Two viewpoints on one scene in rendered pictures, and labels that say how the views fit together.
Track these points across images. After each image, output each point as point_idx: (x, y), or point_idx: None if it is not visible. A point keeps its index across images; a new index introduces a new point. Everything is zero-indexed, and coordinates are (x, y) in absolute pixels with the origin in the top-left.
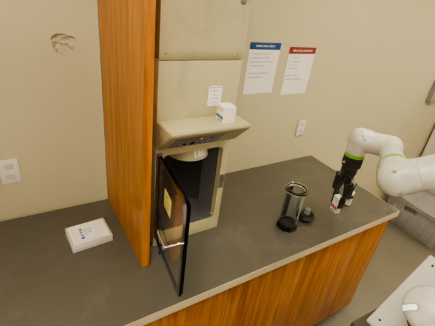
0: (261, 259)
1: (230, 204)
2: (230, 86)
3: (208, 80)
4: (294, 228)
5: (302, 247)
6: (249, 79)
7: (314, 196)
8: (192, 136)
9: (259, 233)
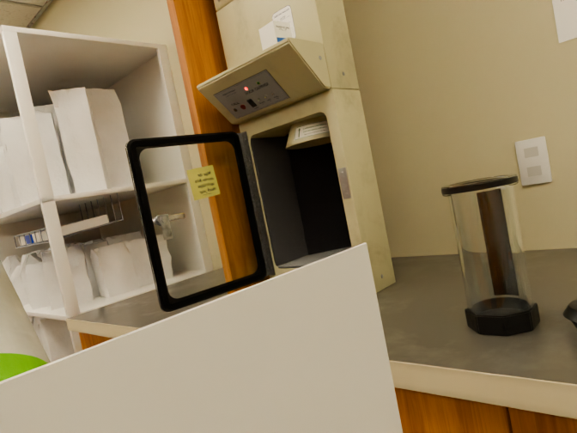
0: None
1: (460, 280)
2: (301, 0)
3: (269, 8)
4: (490, 322)
5: (443, 360)
6: (569, 3)
7: None
8: (223, 84)
9: (411, 318)
